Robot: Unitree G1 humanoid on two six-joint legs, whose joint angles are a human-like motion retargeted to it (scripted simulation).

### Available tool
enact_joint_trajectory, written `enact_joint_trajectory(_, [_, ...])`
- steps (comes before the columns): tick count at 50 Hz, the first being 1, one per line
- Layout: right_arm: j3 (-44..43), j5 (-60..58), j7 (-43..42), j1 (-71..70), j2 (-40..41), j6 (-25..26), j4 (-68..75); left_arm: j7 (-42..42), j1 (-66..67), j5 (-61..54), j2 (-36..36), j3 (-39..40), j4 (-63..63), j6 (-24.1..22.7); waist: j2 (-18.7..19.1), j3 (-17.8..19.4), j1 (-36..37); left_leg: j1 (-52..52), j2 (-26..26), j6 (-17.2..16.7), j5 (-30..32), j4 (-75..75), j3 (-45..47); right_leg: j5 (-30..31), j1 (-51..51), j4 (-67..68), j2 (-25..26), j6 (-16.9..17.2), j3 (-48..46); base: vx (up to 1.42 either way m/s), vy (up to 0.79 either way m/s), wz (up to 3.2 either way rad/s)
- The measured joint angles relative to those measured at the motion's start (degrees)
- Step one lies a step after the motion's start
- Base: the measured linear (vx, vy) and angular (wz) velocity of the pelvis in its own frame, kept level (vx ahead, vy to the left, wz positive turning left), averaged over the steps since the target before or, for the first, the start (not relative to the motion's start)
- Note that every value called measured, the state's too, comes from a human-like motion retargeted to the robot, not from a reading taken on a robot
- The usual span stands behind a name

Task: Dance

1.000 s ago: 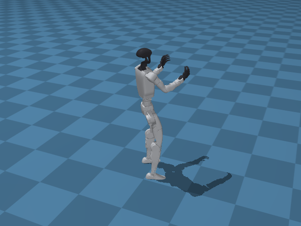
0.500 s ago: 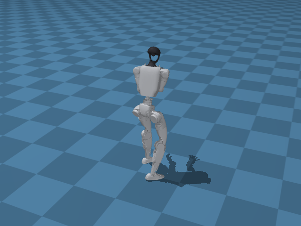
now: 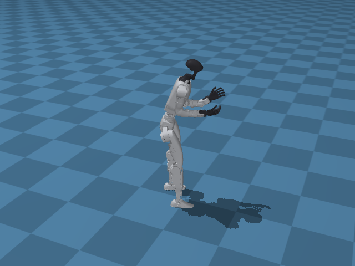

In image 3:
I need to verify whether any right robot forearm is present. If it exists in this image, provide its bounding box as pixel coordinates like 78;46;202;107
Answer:
177;109;204;117

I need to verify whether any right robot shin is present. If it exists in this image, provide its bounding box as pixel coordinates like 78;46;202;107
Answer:
171;166;183;203

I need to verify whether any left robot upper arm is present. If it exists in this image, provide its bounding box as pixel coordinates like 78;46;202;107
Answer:
183;80;191;107

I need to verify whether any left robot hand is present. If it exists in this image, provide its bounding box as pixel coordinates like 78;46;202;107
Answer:
203;87;225;102

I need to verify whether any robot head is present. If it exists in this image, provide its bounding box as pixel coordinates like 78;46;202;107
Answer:
179;59;203;84

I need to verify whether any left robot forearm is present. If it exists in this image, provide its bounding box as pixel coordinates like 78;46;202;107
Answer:
188;98;210;108

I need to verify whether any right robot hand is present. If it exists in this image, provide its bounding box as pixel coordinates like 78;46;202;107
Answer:
199;105;221;117

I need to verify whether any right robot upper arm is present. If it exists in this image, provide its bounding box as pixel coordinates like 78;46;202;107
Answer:
175;85;187;115

